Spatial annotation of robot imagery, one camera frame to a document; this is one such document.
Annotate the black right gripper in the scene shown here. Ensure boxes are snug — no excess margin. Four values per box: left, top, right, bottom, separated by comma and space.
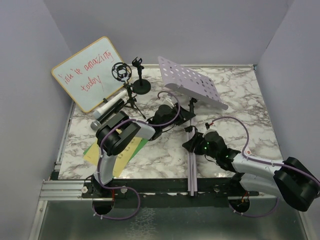
183, 130, 219, 160

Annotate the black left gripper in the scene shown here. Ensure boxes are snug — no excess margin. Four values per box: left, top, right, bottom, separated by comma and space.
161, 103, 196, 130

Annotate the lilac music stand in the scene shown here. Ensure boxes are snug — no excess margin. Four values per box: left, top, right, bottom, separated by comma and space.
158, 56, 228, 197

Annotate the green sheet music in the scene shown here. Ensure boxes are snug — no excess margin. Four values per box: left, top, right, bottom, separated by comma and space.
83, 138, 148, 163

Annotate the black round-base mic stand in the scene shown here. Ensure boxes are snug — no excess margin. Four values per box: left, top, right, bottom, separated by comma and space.
132, 57, 151, 95

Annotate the black tripod mic stand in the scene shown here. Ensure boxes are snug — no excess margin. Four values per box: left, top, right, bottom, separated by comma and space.
111, 62, 146, 119

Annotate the black condenser microphone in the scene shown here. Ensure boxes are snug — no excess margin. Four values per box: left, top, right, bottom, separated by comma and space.
90, 99, 125, 131

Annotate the yellow sheet music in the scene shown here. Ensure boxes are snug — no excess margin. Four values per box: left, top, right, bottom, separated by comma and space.
83, 137, 143, 178

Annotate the white handheld microphone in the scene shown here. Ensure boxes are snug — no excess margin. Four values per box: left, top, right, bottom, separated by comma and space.
92, 90, 127, 120

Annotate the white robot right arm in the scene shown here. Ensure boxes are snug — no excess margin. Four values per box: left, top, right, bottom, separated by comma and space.
182, 130, 320, 212

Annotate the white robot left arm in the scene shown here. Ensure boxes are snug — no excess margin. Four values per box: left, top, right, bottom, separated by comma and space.
93, 103, 196, 198

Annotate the yellow-framed whiteboard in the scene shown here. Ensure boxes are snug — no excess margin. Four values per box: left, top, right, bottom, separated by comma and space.
51, 36, 123, 113

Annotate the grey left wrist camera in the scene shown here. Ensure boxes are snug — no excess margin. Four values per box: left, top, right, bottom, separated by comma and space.
163, 94, 175, 108

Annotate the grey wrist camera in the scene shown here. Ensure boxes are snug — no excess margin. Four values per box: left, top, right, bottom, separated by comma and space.
163, 94, 175, 108
204, 121, 217, 135

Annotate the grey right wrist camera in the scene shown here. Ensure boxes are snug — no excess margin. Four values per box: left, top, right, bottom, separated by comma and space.
204, 121, 217, 135

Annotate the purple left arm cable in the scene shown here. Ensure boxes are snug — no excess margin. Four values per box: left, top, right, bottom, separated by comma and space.
96, 91, 181, 221

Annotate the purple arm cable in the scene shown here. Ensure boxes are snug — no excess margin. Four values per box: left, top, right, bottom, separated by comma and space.
96, 91, 181, 221
212, 116, 320, 218

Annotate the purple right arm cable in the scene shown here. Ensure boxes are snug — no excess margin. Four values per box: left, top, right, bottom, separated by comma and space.
212, 116, 320, 218

